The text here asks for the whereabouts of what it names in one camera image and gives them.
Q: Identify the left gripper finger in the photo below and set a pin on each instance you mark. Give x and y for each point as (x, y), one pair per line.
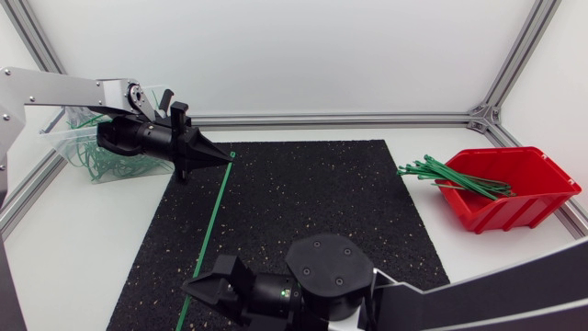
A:
(204, 162)
(209, 144)

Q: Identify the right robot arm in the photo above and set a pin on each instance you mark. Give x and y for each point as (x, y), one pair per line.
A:
(459, 303)

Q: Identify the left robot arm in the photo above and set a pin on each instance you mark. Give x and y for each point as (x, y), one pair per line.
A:
(55, 89)

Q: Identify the clear plastic bin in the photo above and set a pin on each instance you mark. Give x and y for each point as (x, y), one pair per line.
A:
(78, 142)

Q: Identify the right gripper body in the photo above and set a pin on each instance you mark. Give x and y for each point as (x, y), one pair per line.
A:
(241, 294)

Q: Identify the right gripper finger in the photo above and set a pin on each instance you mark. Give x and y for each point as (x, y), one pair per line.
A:
(220, 305)
(209, 284)

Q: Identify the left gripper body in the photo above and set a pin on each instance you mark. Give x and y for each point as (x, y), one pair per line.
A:
(180, 142)

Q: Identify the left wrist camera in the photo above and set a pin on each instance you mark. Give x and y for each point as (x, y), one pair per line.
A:
(166, 99)

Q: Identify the black speckled mat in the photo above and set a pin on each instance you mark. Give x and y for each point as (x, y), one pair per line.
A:
(298, 202)

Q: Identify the red plastic box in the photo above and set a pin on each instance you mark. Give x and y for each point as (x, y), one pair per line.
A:
(519, 193)

